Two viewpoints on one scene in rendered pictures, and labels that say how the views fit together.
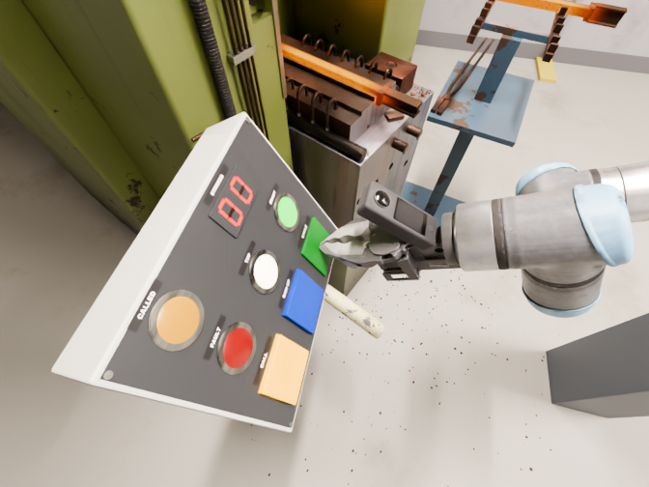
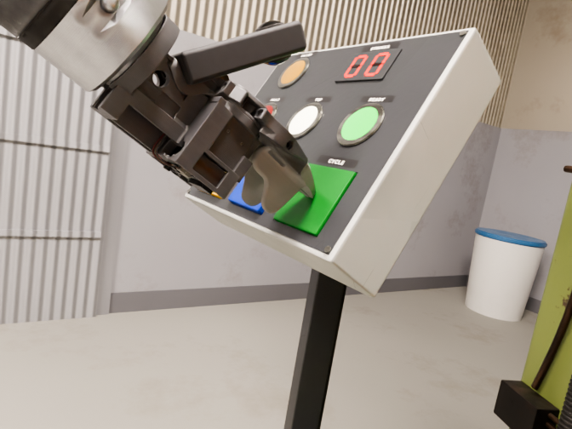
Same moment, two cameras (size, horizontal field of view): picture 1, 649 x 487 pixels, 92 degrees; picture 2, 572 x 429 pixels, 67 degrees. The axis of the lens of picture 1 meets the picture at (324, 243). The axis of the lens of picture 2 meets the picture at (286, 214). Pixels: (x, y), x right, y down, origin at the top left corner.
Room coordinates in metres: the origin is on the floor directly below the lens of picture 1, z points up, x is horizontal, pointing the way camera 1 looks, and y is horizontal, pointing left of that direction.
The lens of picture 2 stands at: (0.54, -0.35, 1.05)
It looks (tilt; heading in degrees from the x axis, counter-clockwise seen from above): 8 degrees down; 130
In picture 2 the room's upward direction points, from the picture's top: 9 degrees clockwise
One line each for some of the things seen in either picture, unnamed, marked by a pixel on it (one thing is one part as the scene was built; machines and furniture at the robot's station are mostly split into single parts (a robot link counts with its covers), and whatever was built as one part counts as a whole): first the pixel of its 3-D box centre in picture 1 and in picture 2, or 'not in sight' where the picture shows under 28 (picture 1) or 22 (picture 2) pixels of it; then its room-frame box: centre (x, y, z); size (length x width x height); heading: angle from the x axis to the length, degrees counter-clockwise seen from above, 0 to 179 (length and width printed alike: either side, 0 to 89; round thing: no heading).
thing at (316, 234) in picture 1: (316, 246); (316, 200); (0.27, 0.01, 1.00); 0.07 x 0.05 x 0.07; 167
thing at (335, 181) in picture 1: (320, 146); not in sight; (0.87, 0.02, 0.69); 0.56 x 0.38 x 0.45; 52
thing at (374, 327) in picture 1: (318, 286); not in sight; (0.37, 0.02, 0.62); 0.44 x 0.05 x 0.05; 52
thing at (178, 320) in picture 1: (178, 319); (293, 72); (0.09, 0.14, 1.16); 0.05 x 0.03 x 0.04; 142
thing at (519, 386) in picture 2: not in sight; (524, 411); (0.47, 0.21, 0.80); 0.06 x 0.03 x 0.04; 142
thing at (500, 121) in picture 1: (482, 100); not in sight; (1.06, -0.59, 0.75); 0.40 x 0.30 x 0.02; 152
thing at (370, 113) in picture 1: (308, 82); not in sight; (0.82, 0.04, 0.96); 0.42 x 0.20 x 0.09; 52
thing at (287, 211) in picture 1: (287, 212); (359, 123); (0.28, 0.06, 1.09); 0.05 x 0.03 x 0.04; 142
